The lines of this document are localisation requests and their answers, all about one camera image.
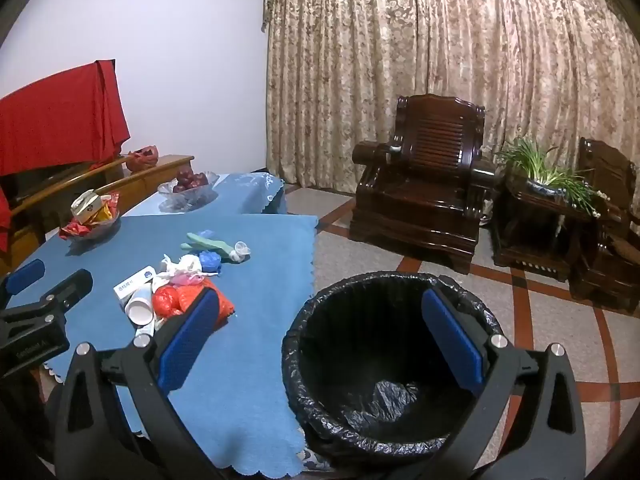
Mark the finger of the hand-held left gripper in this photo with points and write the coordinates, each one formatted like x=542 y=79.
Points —
x=24 y=275
x=67 y=285

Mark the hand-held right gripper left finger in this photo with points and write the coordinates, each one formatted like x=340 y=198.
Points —
x=189 y=341

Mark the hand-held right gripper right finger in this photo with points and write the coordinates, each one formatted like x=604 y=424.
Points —
x=452 y=341

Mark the pink face mask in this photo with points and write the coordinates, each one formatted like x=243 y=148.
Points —
x=186 y=278

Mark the long white cardboard box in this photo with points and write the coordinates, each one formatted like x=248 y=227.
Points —
x=134 y=282

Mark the trash bin with black bag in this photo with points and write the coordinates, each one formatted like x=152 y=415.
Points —
x=350 y=340

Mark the orange red plastic bag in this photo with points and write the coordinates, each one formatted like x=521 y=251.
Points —
x=172 y=300

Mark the white paper cup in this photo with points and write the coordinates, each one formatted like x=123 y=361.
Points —
x=139 y=310
x=145 y=332

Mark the red snack wrapper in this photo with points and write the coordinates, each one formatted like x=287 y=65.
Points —
x=75 y=231

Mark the glass snack bowl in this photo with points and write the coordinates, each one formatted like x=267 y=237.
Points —
x=97 y=230

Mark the dark blue tablecloth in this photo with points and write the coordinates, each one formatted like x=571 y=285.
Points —
x=250 y=360

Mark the white crumpled tissue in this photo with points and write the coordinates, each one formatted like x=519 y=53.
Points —
x=187 y=264

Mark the white carton with dark print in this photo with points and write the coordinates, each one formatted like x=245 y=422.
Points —
x=86 y=206

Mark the blue crumpled plastic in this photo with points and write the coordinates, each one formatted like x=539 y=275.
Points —
x=210 y=262

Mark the red yellow snack packets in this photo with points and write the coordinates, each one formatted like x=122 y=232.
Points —
x=110 y=207

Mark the green rubber glove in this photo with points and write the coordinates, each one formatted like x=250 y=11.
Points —
x=215 y=247

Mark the small clear plastic cup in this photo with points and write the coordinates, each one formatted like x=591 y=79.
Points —
x=242 y=250

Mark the wooden cabinet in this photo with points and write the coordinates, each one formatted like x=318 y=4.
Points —
x=135 y=185

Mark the glass fruit bowl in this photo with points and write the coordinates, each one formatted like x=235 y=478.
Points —
x=190 y=199

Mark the dark wooden side table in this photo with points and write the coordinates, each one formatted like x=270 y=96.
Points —
x=545 y=230

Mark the red plastic bag on cabinet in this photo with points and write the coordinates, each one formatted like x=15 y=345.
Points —
x=141 y=159

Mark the red apple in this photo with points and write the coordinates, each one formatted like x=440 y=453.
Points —
x=201 y=179
x=185 y=175
x=179 y=187

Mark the light blue tablecloth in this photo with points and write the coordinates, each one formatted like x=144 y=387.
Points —
x=242 y=194

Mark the red cloth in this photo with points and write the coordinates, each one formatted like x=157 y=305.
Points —
x=60 y=115

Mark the dark wooden armchair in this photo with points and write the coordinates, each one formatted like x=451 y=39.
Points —
x=607 y=260
x=425 y=175

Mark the green potted plant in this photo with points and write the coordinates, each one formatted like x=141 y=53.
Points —
x=545 y=170

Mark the beige patterned curtain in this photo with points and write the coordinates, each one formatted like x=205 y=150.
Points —
x=425 y=50

